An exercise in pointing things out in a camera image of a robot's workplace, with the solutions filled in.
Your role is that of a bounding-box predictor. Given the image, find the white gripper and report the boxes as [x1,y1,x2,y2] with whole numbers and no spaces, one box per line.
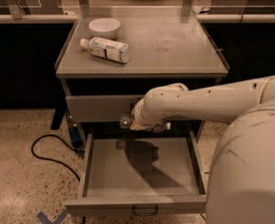
[131,99,161,131]

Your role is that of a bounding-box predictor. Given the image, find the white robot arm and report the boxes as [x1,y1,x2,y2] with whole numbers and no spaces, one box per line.
[131,76,275,224]

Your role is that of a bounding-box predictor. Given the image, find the grey open middle drawer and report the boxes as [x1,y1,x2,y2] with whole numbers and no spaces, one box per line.
[65,133,207,217]

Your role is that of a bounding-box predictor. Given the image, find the grey drawer cabinet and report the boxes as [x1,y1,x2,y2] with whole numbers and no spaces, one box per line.
[56,7,228,141]

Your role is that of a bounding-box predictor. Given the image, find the grey top drawer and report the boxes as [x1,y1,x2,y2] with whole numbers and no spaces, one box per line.
[65,93,219,123]

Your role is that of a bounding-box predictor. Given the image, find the white labelled bottle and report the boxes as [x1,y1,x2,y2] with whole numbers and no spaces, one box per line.
[79,37,131,63]

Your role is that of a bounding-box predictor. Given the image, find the blue power adapter box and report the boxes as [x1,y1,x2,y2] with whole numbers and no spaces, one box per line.
[67,116,83,147]

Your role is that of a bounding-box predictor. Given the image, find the white bowl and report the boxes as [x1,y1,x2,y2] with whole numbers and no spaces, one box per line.
[89,18,120,39]

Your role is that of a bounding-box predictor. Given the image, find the blue tape cross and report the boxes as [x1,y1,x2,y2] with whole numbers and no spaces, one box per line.
[37,210,69,224]

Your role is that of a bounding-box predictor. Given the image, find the black floor cable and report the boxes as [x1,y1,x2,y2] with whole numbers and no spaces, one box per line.
[31,133,86,182]

